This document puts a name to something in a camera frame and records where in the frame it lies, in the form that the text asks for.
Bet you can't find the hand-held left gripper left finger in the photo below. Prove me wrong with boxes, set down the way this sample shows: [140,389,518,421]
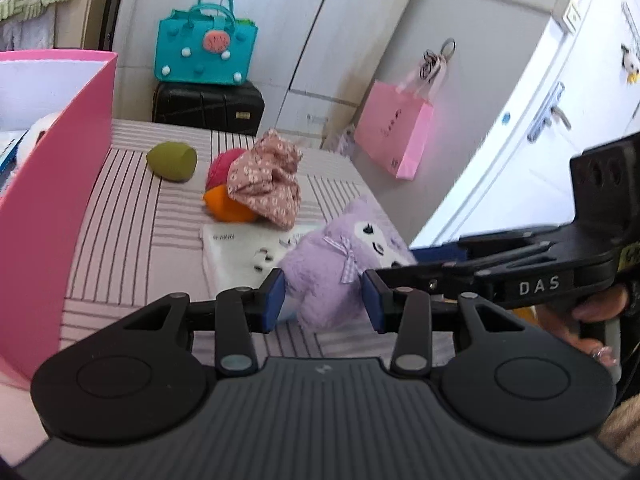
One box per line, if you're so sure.
[122,268,287,376]

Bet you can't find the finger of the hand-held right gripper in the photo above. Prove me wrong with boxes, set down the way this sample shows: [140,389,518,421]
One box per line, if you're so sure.
[375,260,502,306]
[407,227,556,263]

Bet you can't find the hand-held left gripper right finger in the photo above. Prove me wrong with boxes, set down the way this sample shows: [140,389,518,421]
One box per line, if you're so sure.
[361,268,521,376]

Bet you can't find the purple plush toy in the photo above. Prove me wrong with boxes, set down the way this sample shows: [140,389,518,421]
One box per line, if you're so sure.
[277,195,418,331]

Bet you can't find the orange plush ball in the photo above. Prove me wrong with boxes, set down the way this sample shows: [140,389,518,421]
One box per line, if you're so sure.
[202,185,258,224]

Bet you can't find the floral fabric pouch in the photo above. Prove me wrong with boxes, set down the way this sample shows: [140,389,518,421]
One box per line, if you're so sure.
[226,129,305,231]

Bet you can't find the pink cardboard box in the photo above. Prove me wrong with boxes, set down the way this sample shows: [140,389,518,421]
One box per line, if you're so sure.
[0,50,118,391]

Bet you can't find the white plush cat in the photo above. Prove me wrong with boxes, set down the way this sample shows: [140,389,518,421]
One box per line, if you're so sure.
[17,112,66,161]

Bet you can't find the blue tissue pack large print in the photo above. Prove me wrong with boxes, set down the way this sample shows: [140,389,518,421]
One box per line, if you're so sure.
[0,130,28,196]

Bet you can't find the person's right hand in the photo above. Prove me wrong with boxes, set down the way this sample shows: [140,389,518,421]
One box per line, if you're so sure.
[530,282,633,366]

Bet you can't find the pink paper bag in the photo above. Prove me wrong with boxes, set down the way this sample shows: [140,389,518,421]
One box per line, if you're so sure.
[354,67,435,180]

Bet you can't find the pink plush ball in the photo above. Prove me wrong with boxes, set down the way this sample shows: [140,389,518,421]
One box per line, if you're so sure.
[207,148,248,196]

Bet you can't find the white door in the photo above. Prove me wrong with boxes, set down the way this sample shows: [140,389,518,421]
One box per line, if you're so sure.
[407,0,640,251]

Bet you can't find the clear snack bag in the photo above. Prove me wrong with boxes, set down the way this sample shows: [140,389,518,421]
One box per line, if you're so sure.
[334,127,357,158]

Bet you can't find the striped tablecloth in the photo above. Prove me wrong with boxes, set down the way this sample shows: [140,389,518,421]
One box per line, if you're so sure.
[0,119,453,466]

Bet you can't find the green plush toy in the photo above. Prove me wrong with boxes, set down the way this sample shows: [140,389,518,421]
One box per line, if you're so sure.
[146,141,198,182]

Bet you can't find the white duck plush pendant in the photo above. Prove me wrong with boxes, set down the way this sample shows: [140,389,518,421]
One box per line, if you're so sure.
[620,42,640,86]

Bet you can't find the black suitcase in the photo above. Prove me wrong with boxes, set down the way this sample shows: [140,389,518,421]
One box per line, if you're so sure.
[152,80,266,136]

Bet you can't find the teal felt handbag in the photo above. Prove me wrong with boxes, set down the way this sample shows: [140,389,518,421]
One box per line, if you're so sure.
[154,0,258,86]

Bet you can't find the white wardrobe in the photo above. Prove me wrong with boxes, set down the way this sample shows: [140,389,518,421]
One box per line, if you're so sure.
[112,0,441,153]

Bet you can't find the fluffy white pajama pants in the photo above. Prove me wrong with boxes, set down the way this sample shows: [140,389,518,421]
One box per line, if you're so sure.
[0,12,53,51]

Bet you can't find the wall light switch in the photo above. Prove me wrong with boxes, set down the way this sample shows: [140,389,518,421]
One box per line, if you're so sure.
[552,0,583,36]

